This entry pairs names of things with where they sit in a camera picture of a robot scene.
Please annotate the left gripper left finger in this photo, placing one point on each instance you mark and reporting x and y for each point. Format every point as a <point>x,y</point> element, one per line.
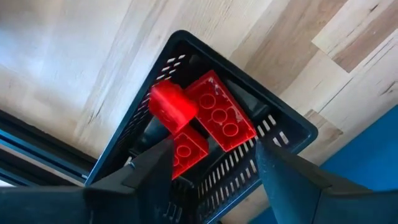
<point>93,205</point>

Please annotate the black aluminium table frame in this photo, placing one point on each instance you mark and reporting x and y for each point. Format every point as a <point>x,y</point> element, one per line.
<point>31,149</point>

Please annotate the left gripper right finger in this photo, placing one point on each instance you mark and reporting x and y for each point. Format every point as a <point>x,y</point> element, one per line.
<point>326,205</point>

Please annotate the black slotted plastic basket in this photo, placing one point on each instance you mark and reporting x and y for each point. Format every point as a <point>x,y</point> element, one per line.
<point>245,99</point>

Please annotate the red two-by-two building block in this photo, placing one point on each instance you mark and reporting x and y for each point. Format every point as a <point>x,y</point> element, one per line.
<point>171,105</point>

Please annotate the red two-by-four building block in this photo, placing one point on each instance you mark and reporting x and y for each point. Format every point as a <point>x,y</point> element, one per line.
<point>217,93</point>
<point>189,149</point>

